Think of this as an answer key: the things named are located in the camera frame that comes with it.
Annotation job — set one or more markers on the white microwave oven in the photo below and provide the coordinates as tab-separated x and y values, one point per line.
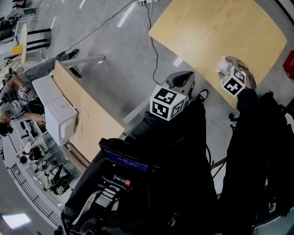
57	110

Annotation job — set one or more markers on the yellow bin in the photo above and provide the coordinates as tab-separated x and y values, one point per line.
17	49

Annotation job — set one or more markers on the chest-mounted monitor screen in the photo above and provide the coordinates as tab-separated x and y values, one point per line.
125	158

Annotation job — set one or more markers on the person's left forearm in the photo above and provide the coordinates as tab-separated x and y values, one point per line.
156	128

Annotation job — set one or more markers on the white power strip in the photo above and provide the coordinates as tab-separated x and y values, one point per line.
147	1

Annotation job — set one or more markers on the red box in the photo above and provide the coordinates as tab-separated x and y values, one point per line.
290	65

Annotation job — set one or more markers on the person's right forearm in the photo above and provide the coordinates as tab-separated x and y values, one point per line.
248	128

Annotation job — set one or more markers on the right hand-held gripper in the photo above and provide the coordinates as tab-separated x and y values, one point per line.
233	81

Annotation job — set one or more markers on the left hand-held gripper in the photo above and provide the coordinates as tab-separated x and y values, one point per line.
166	103

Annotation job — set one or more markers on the round white table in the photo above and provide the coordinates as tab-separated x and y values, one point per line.
23	43

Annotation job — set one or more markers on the square wooden table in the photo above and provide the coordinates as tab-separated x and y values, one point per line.
218	32

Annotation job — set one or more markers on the person's black jacket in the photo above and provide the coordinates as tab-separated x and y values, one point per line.
160	172

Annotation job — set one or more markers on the long wooden table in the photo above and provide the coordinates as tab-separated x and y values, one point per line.
92	114

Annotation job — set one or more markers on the person's right hand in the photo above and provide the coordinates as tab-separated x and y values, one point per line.
249	75

